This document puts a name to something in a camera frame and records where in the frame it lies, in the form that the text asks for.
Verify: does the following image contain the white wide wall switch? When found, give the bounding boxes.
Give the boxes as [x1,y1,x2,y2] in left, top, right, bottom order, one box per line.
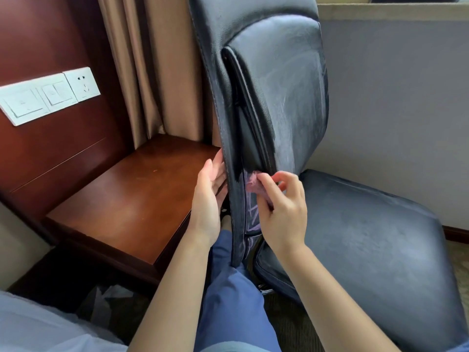
[0,82,50,127]

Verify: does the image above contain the light blue shirt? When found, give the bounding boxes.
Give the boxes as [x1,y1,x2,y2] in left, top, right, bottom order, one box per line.
[205,339,469,352]

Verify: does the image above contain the dark wooden baseboard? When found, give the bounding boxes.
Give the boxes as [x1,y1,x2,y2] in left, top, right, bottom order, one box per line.
[441,225,469,244]

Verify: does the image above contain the white small wall switch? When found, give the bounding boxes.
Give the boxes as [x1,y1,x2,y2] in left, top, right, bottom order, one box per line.
[36,73,78,114]

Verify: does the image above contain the white plastic bag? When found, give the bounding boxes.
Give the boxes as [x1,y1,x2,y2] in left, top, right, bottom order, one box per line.
[75,284,136,330]

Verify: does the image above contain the brown wooden nightstand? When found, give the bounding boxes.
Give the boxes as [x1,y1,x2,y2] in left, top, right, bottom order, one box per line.
[45,133,230,286]

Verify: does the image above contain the person's left forearm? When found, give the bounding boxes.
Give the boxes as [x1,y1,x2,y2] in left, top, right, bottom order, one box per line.
[128,230,220,352]

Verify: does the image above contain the beige window sill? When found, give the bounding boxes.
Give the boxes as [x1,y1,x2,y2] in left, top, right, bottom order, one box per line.
[317,1,469,22]

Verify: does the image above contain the dark wooden wall panel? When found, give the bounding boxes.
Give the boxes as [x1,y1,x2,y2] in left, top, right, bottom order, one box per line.
[0,0,134,246]

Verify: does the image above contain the person's right hand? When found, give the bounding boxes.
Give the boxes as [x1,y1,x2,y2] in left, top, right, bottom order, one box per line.
[253,171,308,257]

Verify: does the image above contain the black leather chair backrest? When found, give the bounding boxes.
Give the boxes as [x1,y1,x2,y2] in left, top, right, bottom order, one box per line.
[189,0,329,268]

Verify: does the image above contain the pink cleaning cloth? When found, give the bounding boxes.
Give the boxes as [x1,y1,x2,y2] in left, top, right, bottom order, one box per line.
[244,171,276,209]

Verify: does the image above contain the beige curtain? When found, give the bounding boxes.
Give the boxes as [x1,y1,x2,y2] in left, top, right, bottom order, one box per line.
[97,0,222,150]

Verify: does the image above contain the blue trousers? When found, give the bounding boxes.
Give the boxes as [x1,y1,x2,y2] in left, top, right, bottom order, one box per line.
[194,230,272,352]

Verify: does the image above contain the person's left hand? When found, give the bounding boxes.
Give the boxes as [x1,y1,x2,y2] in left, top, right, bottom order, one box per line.
[187,148,229,248]

